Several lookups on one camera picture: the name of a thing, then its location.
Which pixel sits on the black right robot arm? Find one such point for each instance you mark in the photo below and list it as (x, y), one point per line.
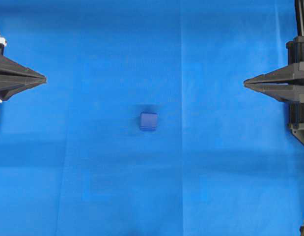
(302, 137)

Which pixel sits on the blue cube block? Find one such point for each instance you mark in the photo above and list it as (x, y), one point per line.
(148, 121)

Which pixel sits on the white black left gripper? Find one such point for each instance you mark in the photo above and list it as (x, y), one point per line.
(15, 78)

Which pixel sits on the black aluminium frame rail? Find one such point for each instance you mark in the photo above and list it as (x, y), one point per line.
(299, 10)

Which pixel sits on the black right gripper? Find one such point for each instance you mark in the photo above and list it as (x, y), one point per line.
(293, 73)

